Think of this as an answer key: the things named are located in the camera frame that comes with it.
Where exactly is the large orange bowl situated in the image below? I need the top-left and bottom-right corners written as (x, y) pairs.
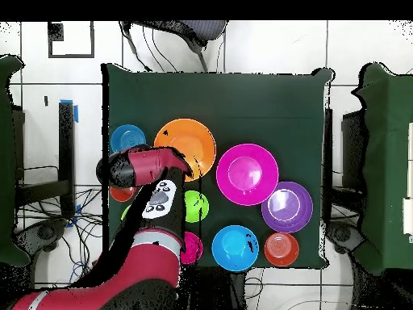
top-left (153, 118), bottom-right (218, 182)

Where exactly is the small green bowl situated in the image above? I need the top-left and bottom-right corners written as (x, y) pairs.
top-left (184, 190), bottom-right (210, 224)

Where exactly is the large pink bowl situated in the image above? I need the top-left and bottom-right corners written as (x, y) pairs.
top-left (215, 143), bottom-right (280, 207)

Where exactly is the dark green tablecloth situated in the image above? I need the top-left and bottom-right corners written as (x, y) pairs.
top-left (101, 62), bottom-right (333, 270)

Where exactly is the small crimson bowl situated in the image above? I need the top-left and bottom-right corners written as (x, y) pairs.
top-left (180, 231), bottom-right (204, 266)

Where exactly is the blue bowl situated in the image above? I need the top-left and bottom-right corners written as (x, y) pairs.
top-left (211, 224), bottom-right (260, 273)

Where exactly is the blue cup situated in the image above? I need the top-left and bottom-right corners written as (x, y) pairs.
top-left (110, 124), bottom-right (147, 153)

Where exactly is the purple bowl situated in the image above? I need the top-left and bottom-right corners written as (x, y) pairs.
top-left (261, 181), bottom-right (314, 234)

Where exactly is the orange cup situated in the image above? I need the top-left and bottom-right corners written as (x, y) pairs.
top-left (264, 232), bottom-right (300, 268)
top-left (109, 185), bottom-right (138, 203)

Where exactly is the grey office chair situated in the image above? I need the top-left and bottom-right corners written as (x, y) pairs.
top-left (120, 20), bottom-right (230, 72)

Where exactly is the black chair base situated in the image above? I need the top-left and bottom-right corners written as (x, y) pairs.
top-left (325, 220), bottom-right (365, 256)
top-left (14, 218), bottom-right (69, 253)

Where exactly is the green cloth on side table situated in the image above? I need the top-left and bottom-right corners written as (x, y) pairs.
top-left (351, 62), bottom-right (413, 275)
top-left (0, 54), bottom-right (31, 267)

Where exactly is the black metal frame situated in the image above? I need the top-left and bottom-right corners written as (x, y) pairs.
top-left (14, 101), bottom-right (77, 220)
top-left (322, 107), bottom-right (367, 214)

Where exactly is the tangle of cables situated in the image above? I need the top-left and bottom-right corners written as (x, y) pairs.
top-left (15, 188), bottom-right (109, 291)

